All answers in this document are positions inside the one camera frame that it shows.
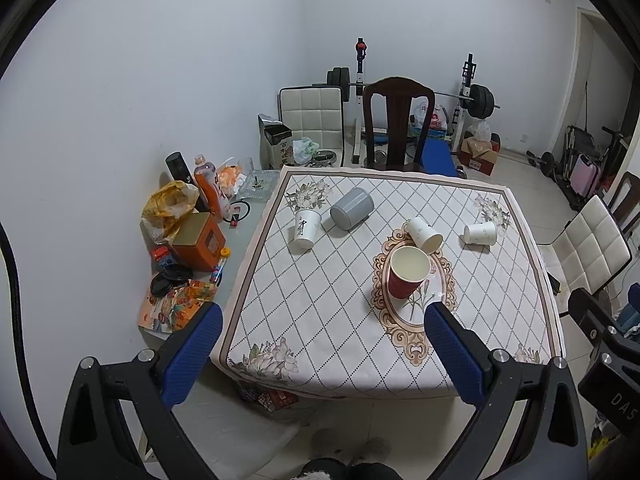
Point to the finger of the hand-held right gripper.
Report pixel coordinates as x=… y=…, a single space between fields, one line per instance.
x=597 y=312

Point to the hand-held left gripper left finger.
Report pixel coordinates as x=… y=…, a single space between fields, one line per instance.
x=192 y=355

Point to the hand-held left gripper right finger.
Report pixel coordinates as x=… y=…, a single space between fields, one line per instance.
x=455 y=355

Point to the red paper cup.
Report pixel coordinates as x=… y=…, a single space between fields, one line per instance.
x=407 y=272

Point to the white paper cup black print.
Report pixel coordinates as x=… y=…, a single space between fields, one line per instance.
x=306 y=230

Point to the grey plastic cup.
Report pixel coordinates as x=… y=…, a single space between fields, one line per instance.
x=351 y=208

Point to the orange snack packet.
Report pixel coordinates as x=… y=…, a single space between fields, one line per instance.
x=175 y=310

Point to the white padded chair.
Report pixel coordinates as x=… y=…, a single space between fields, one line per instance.
x=592 y=250
x=310 y=112

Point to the black lid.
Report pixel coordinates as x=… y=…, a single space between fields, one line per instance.
x=170 y=280

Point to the red packets on floor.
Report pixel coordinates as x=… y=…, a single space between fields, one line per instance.
x=270 y=397

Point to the small yellow cap bottle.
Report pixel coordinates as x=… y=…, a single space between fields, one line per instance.
x=220 y=265

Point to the red blue small packet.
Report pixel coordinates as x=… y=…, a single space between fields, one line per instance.
x=164 y=257

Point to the orange tin box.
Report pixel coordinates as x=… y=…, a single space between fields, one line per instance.
x=197 y=242

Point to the dark wooden chair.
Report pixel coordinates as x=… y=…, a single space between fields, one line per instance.
x=397 y=120
x=625 y=200

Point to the floral diamond pattern tablecloth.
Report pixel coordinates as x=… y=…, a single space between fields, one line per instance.
x=310 y=310

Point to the pink suitcase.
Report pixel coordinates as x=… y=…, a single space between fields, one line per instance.
x=585 y=175

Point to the yellow plastic bag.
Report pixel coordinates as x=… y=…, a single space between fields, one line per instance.
x=167 y=205

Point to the black dumbbell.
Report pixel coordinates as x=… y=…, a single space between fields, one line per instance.
x=545 y=162

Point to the person's dark clothing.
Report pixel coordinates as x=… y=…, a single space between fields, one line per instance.
x=345 y=471

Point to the orange juice bottle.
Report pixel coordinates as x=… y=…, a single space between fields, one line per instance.
x=210 y=187

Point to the orange white plastic bag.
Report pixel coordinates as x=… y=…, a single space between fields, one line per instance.
x=231 y=177

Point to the glass ashtray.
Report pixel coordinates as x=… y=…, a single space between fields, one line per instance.
x=257 y=185

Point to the black bottle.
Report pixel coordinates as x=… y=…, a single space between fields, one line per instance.
x=179 y=167

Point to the red cardboard box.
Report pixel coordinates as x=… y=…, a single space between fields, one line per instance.
x=480 y=157

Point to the blue weight bench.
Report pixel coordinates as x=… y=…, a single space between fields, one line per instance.
x=440 y=157

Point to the clear white plastic bag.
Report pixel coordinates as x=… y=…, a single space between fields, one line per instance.
x=480 y=130

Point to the brown cardboard box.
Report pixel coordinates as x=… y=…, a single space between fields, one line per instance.
x=274 y=145

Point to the white green plastic bag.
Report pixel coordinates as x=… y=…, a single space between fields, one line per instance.
x=305 y=150

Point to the round metal pot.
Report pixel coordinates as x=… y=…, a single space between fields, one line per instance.
x=325 y=159

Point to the red white plastic bag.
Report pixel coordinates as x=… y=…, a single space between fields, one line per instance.
x=434 y=117

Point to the barbell with black plates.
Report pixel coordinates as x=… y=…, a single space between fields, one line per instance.
x=480 y=96

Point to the white squat rack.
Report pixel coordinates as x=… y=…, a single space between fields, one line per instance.
x=359 y=85

